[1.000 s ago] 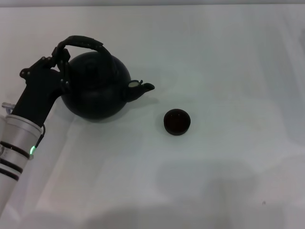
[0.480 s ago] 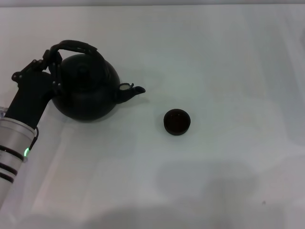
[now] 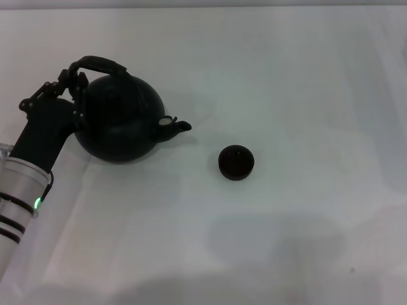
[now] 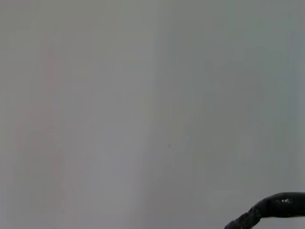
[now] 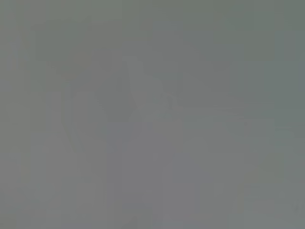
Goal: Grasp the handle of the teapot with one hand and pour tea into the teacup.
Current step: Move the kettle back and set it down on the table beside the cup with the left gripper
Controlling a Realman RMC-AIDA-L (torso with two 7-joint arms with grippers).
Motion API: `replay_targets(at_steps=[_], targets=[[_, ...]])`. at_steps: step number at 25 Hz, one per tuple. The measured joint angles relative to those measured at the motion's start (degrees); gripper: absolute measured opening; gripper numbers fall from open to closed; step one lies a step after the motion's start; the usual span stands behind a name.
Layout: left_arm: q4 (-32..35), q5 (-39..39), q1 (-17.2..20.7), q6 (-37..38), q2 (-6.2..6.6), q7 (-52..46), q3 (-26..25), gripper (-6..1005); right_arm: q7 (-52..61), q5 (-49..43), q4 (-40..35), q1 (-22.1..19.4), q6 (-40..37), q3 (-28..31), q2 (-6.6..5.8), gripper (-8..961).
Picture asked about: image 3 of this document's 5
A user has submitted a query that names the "thin black left wrist cable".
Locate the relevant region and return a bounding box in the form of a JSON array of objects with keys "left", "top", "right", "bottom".
[{"left": 39, "top": 170, "right": 55, "bottom": 205}]

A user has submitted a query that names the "black round teapot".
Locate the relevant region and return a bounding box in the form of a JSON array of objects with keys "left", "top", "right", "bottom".
[{"left": 67, "top": 55, "right": 193, "bottom": 165}]

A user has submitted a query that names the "dark brown teacup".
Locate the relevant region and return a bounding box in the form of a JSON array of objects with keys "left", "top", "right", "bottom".
[{"left": 217, "top": 144, "right": 256, "bottom": 182}]

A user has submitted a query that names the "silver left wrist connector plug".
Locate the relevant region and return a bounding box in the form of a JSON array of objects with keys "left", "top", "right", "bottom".
[{"left": 0, "top": 142, "right": 15, "bottom": 159}]

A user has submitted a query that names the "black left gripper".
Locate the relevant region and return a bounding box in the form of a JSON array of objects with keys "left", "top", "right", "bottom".
[{"left": 7, "top": 67, "right": 90, "bottom": 175}]

